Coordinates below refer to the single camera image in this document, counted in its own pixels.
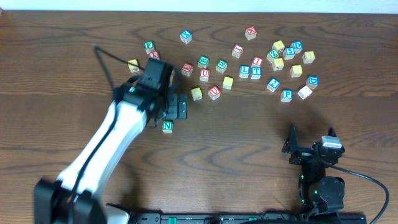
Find green N block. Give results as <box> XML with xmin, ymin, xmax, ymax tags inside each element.
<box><xmin>162</xmin><ymin>121</ymin><xmax>174</xmax><ymax>133</ymax></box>

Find red E block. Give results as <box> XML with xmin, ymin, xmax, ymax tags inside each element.
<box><xmin>181</xmin><ymin>63</ymin><xmax>193</xmax><ymax>77</ymax></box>

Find red u block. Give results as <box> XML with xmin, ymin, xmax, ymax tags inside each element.
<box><xmin>208</xmin><ymin>85</ymin><xmax>221</xmax><ymax>100</ymax></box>
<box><xmin>200</xmin><ymin>69</ymin><xmax>210</xmax><ymax>82</ymax></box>

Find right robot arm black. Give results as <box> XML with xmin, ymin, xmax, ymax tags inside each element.
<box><xmin>282</xmin><ymin>125</ymin><xmax>345</xmax><ymax>218</ymax></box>

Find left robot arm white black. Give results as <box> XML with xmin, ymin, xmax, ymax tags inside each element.
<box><xmin>34</xmin><ymin>59</ymin><xmax>187</xmax><ymax>224</ymax></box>

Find yellow block lower middle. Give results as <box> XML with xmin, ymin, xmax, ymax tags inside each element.
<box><xmin>191</xmin><ymin>87</ymin><xmax>203</xmax><ymax>101</ymax></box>

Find plain wood block red 3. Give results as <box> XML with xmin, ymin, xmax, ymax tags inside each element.
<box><xmin>297</xmin><ymin>86</ymin><xmax>313</xmax><ymax>100</ymax></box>

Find blue P block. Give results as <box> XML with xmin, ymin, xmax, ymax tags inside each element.
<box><xmin>280</xmin><ymin>90</ymin><xmax>294</xmax><ymax>103</ymax></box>

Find green B block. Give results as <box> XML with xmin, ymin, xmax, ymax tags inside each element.
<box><xmin>198</xmin><ymin>55</ymin><xmax>210</xmax><ymax>69</ymax></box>

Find red Y block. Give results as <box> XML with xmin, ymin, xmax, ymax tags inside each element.
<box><xmin>149</xmin><ymin>50</ymin><xmax>160</xmax><ymax>60</ymax></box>

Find blue D block lower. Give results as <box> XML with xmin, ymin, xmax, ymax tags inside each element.
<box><xmin>306</xmin><ymin>76</ymin><xmax>319</xmax><ymax>90</ymax></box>

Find blue d block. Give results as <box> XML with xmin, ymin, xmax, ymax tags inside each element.
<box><xmin>306</xmin><ymin>76</ymin><xmax>319</xmax><ymax>90</ymax></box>
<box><xmin>290</xmin><ymin>41</ymin><xmax>303</xmax><ymax>54</ymax></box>

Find yellow O block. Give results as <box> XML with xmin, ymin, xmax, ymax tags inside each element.
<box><xmin>223</xmin><ymin>77</ymin><xmax>234</xmax><ymax>90</ymax></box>

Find yellow block left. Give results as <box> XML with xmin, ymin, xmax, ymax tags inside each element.
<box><xmin>128</xmin><ymin>59</ymin><xmax>140</xmax><ymax>73</ymax></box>

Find green R block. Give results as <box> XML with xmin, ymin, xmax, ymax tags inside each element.
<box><xmin>216</xmin><ymin>60</ymin><xmax>228</xmax><ymax>73</ymax></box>

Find blue 2 block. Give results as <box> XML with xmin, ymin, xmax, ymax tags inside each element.
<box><xmin>267</xmin><ymin>78</ymin><xmax>280</xmax><ymax>92</ymax></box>

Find green F block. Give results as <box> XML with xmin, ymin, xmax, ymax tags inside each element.
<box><xmin>144</xmin><ymin>40</ymin><xmax>155</xmax><ymax>54</ymax></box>

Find blue X block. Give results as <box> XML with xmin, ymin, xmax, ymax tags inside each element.
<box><xmin>180</xmin><ymin>30</ymin><xmax>192</xmax><ymax>44</ymax></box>

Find yellow S block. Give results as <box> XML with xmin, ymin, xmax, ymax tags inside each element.
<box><xmin>290</xmin><ymin>65</ymin><xmax>303</xmax><ymax>78</ymax></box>

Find blue L block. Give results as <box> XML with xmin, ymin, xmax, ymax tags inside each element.
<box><xmin>239</xmin><ymin>65</ymin><xmax>251</xmax><ymax>78</ymax></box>

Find red I block upper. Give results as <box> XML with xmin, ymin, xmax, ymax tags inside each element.
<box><xmin>231</xmin><ymin>44</ymin><xmax>244</xmax><ymax>58</ymax></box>

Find red i block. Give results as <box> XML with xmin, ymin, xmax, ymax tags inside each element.
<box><xmin>251</xmin><ymin>56</ymin><xmax>264</xmax><ymax>67</ymax></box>
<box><xmin>231</xmin><ymin>44</ymin><xmax>244</xmax><ymax>58</ymax></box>

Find blue T block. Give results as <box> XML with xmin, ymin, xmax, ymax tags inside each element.
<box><xmin>251</xmin><ymin>67</ymin><xmax>262</xmax><ymax>80</ymax></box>

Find yellow 8 block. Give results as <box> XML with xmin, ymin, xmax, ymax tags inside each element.
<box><xmin>302</xmin><ymin>51</ymin><xmax>315</xmax><ymax>64</ymax></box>

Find yellow block hammer picture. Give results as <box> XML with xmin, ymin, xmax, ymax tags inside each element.
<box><xmin>272</xmin><ymin>58</ymin><xmax>284</xmax><ymax>71</ymax></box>

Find red I block lower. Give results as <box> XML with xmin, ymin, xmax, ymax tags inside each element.
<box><xmin>251</xmin><ymin>56</ymin><xmax>264</xmax><ymax>67</ymax></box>

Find blue 5 block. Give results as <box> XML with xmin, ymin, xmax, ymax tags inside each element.
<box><xmin>283</xmin><ymin>47</ymin><xmax>295</xmax><ymax>60</ymax></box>

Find green Z block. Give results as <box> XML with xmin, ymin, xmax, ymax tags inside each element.
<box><xmin>266</xmin><ymin>49</ymin><xmax>280</xmax><ymax>63</ymax></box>

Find blue D block upper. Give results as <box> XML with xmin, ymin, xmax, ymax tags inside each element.
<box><xmin>290</xmin><ymin>41</ymin><xmax>303</xmax><ymax>54</ymax></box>

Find yellow block top cluster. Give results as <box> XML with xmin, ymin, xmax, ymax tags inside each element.
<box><xmin>272</xmin><ymin>40</ymin><xmax>285</xmax><ymax>53</ymax></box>

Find red H block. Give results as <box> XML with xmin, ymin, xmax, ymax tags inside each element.
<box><xmin>245</xmin><ymin>26</ymin><xmax>257</xmax><ymax>40</ymax></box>

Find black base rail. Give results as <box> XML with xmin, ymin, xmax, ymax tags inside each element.
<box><xmin>104</xmin><ymin>203</ymin><xmax>367</xmax><ymax>224</ymax></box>

